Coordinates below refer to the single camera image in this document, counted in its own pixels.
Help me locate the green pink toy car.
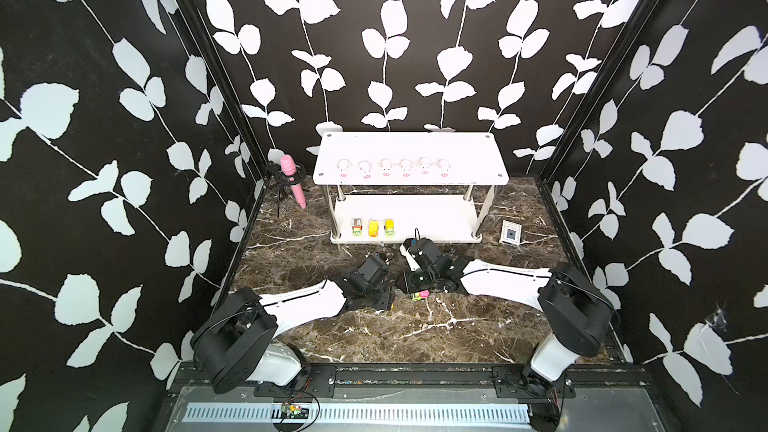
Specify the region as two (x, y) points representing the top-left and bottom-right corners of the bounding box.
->
(411, 290), (430, 301)

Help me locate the green cement mixer truck toy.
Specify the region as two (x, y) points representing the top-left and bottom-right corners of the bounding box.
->
(384, 219), (396, 237)

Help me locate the yellow orange dump truck toy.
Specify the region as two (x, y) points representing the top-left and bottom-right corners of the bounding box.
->
(367, 219), (380, 237)

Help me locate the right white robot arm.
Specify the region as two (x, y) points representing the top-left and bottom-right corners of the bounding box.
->
(396, 255), (615, 383)

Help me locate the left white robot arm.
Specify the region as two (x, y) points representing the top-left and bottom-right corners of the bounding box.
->
(191, 253), (394, 394)

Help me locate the white square tag card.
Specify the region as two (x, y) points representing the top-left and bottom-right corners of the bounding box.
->
(499, 220), (522, 246)

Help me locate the white two-tier shelf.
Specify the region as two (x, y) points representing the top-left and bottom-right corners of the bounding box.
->
(313, 131), (509, 244)

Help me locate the small green circuit board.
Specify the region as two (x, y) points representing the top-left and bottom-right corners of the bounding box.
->
(280, 403), (311, 421)

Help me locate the pink microphone on stand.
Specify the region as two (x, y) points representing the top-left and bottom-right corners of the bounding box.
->
(267, 154), (307, 214)

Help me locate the white perforated vent strip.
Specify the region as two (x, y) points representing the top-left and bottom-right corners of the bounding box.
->
(182, 402), (531, 427)

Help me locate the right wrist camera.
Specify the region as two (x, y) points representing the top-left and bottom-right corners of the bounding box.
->
(400, 237), (443, 271)

